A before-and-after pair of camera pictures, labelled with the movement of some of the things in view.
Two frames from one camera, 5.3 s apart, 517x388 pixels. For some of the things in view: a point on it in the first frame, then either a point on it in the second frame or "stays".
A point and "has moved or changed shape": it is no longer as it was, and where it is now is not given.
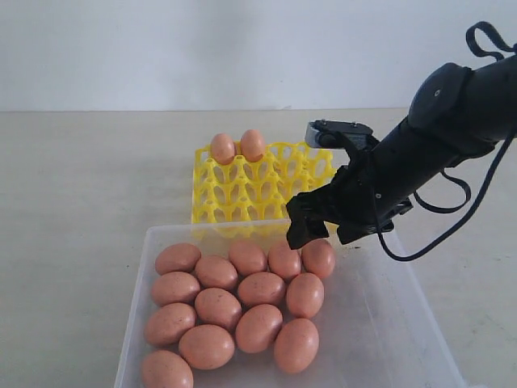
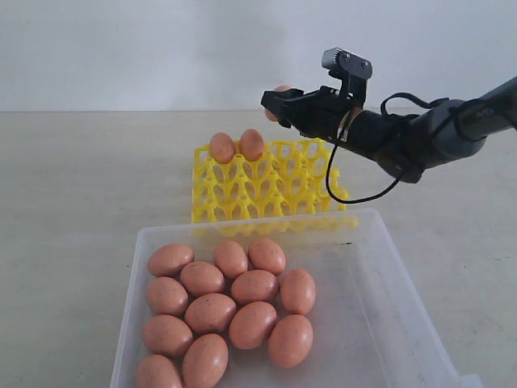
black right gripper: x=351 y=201 -> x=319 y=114
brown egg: x=253 y=145 stays
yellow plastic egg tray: x=246 y=200 stays
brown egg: x=304 y=295 has moved or changed shape
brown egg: x=216 y=272 -> x=201 y=277
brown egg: x=222 y=149 stays
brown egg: x=284 y=262 -> x=266 y=255
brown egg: x=318 y=258 -> x=279 y=88
